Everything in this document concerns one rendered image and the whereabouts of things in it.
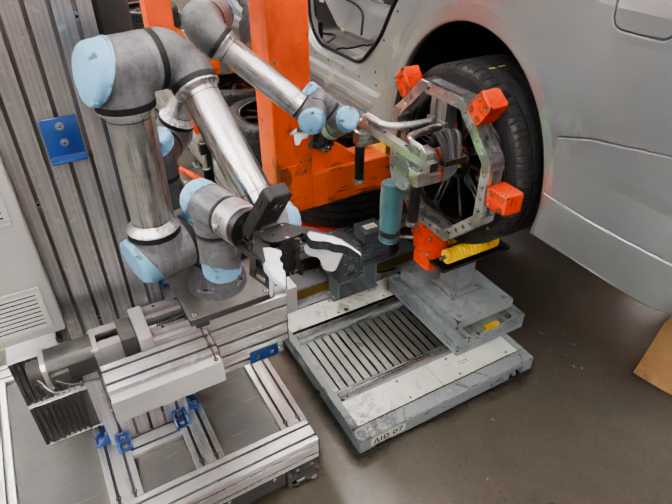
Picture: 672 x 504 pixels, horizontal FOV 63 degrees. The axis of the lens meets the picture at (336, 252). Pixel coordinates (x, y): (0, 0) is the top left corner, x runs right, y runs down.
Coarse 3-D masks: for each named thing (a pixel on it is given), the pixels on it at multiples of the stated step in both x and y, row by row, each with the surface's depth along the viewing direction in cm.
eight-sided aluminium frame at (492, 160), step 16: (432, 80) 186; (416, 96) 192; (448, 96) 177; (464, 96) 172; (400, 112) 203; (464, 112) 172; (480, 128) 170; (480, 144) 170; (496, 144) 171; (480, 160) 172; (496, 160) 170; (480, 176) 175; (496, 176) 174; (480, 192) 177; (480, 208) 179; (432, 224) 206; (448, 224) 204; (464, 224) 189; (480, 224) 182
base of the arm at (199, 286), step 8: (200, 264) 134; (192, 272) 137; (200, 272) 135; (192, 280) 138; (200, 280) 136; (208, 280) 135; (240, 280) 140; (192, 288) 138; (200, 288) 137; (208, 288) 137; (216, 288) 136; (224, 288) 137; (232, 288) 138; (240, 288) 140; (200, 296) 138; (208, 296) 137; (216, 296) 137; (224, 296) 138; (232, 296) 139
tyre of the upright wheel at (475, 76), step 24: (432, 72) 194; (456, 72) 183; (480, 72) 175; (504, 72) 178; (528, 96) 173; (504, 120) 170; (528, 120) 170; (504, 144) 173; (528, 144) 170; (504, 168) 176; (528, 168) 171; (528, 192) 176; (528, 216) 186; (456, 240) 211; (480, 240) 197
